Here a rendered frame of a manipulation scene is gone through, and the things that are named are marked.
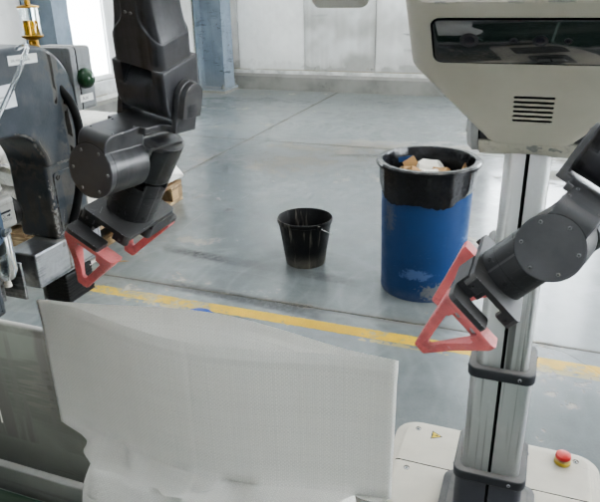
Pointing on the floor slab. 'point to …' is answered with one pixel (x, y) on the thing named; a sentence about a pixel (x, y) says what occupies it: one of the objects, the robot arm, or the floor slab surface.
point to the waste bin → (424, 218)
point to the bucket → (305, 236)
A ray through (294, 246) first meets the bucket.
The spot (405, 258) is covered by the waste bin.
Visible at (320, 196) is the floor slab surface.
